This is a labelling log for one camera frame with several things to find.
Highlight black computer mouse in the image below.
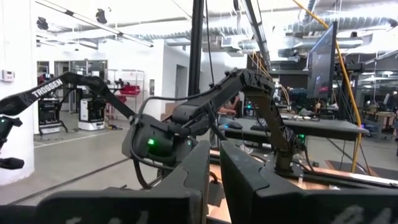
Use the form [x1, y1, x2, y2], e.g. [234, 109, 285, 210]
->
[224, 120, 244, 131]

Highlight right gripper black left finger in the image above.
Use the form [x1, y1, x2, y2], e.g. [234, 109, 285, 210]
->
[34, 140, 211, 224]

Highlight black hanging cable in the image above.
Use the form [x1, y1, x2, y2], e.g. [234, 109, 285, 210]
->
[205, 0, 216, 88]

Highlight black computer monitor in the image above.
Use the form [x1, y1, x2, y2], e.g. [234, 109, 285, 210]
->
[306, 21, 339, 100]

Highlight black desk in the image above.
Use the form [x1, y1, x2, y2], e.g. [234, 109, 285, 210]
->
[218, 117, 371, 142]

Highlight black keyboard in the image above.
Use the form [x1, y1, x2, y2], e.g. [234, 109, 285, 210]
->
[249, 119, 272, 132]

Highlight black aluminium frame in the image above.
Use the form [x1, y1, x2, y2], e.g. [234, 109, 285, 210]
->
[187, 0, 272, 98]

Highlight white wall thermostat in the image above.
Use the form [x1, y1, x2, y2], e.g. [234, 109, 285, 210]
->
[1, 69, 16, 83]

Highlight silver ceiling duct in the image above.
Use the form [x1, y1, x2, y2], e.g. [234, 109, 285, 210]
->
[287, 16, 398, 34]

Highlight white wire shelf rack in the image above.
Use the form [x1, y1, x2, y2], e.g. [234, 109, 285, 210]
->
[106, 68, 146, 119]

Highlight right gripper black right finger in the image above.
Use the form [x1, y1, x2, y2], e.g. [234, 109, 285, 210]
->
[220, 140, 398, 224]

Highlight white black machine base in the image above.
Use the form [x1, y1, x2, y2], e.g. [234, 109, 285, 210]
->
[77, 97, 107, 132]

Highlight yellow hanging cable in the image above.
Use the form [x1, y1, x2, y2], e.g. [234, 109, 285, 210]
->
[291, 0, 364, 174]

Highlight red storage bins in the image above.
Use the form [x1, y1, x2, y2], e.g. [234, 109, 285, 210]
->
[119, 84, 142, 97]

